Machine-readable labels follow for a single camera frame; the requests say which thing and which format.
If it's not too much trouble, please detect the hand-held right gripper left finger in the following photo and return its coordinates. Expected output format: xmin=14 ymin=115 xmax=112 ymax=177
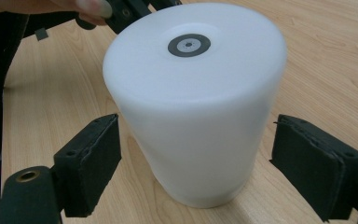
xmin=53 ymin=113 xmax=122 ymax=218

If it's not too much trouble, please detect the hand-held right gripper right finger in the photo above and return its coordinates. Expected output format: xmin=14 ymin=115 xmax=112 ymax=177
xmin=268 ymin=113 xmax=358 ymax=223

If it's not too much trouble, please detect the white cylindrical cup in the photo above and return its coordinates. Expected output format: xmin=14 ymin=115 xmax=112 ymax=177
xmin=102 ymin=2 xmax=288 ymax=209

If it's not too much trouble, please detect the black left gripper strap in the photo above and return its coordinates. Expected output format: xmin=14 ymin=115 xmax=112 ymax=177
xmin=0 ymin=10 xmax=87 ymax=206

